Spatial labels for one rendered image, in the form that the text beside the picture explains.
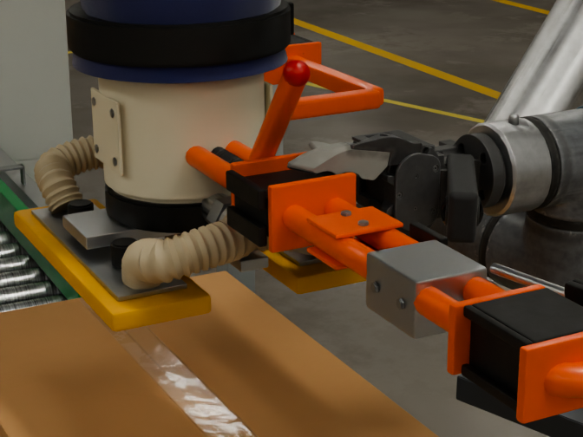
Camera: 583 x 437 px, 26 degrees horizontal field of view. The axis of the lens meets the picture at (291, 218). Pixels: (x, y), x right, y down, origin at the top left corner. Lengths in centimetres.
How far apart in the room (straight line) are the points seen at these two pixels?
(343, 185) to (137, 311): 23
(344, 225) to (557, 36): 49
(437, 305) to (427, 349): 290
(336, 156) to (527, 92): 36
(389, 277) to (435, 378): 269
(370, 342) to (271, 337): 226
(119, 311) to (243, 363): 35
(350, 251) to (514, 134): 28
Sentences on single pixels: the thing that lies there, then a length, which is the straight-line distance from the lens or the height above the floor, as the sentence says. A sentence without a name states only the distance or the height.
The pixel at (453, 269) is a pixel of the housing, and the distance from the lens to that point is 91.
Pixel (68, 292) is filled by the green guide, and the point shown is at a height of 58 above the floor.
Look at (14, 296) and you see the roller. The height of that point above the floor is 54.
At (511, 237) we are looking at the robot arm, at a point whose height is 115.
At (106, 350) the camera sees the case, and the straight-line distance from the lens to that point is 154.
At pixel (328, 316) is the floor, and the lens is 398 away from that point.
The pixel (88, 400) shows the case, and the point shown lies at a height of 94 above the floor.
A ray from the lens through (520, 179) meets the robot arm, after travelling 118.
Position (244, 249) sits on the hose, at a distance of 117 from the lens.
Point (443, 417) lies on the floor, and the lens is 340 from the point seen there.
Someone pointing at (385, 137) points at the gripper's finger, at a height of 130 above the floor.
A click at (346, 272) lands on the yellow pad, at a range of 126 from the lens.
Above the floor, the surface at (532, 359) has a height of 126.
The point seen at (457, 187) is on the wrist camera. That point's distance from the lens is 108.
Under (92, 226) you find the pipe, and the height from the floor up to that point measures 116.
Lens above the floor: 159
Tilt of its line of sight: 19 degrees down
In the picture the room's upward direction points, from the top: straight up
